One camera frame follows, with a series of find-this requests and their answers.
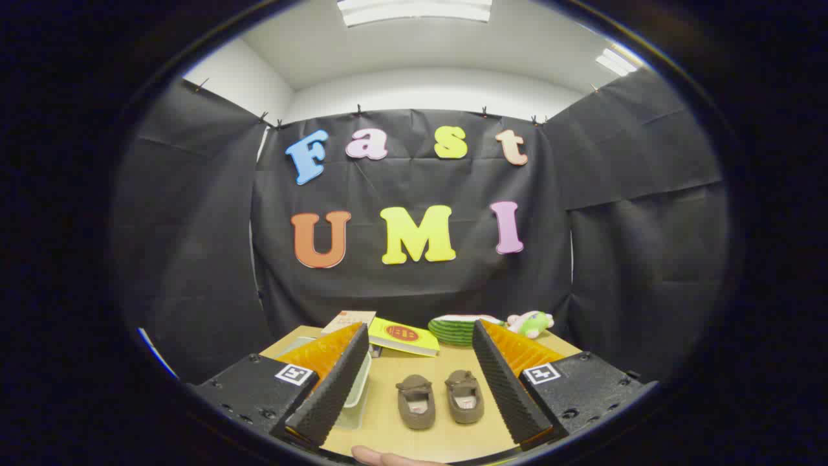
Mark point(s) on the brown fuzzy slipper shoe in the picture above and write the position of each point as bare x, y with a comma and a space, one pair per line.
464, 396
415, 402

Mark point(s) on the yellow book with red circle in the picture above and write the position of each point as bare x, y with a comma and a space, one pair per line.
404, 335

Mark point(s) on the large ceiling light panel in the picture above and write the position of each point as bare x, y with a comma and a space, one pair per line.
414, 11

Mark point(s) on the watermelon slice plush toy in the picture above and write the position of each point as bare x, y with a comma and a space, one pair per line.
456, 330

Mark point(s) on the dark blue book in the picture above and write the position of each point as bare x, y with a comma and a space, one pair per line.
375, 350

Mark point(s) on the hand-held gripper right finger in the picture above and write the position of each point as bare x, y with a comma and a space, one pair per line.
508, 388

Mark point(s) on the small ceiling light panel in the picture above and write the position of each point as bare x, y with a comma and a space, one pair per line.
616, 61

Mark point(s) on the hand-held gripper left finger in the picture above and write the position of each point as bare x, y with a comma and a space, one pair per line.
333, 391

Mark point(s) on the beige covered book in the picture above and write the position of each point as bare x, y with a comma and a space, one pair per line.
349, 320

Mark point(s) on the pink and green plush toy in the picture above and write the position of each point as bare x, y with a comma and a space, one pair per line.
532, 322

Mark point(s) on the white fabric storage box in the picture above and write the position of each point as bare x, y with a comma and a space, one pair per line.
359, 388

